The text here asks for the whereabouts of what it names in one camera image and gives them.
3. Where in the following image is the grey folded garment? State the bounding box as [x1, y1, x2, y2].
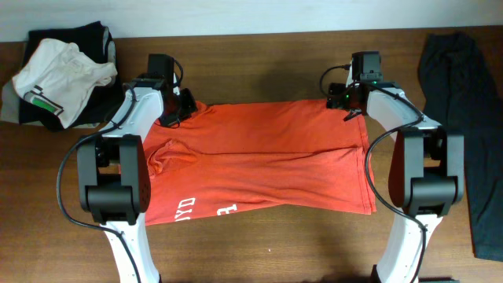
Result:
[0, 25, 118, 129]

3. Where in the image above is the dark grey garment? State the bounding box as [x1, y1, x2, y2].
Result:
[418, 32, 502, 261]

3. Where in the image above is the red printed t-shirt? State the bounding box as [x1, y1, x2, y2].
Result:
[144, 100, 376, 225]

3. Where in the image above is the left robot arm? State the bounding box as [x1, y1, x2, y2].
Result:
[77, 77, 183, 282]

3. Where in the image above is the black folded garment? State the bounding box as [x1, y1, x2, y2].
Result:
[19, 20, 127, 132]

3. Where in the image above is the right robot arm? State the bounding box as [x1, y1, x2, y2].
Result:
[325, 80, 464, 283]

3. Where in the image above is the white folded t-shirt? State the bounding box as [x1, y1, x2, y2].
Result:
[12, 39, 117, 128]

